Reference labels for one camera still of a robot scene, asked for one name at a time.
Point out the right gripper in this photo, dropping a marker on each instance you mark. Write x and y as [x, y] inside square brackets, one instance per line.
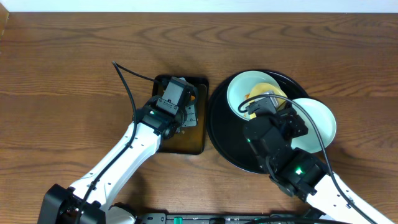
[291, 118]

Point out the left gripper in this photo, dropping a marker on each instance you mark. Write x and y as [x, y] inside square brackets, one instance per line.
[189, 119]

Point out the yellow plate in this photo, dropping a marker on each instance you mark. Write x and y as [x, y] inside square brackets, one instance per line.
[263, 88]

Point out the light blue plate with stains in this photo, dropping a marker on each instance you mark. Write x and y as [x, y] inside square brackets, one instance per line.
[241, 86]

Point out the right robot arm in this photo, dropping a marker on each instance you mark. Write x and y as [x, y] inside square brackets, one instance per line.
[299, 173]

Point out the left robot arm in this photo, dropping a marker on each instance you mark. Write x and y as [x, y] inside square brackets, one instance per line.
[90, 198]

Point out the black rectangular tray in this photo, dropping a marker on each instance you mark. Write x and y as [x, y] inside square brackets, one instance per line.
[191, 140]

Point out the round black tray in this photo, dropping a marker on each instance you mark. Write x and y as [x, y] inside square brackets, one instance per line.
[225, 130]

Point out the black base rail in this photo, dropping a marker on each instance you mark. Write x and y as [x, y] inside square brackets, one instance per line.
[164, 218]

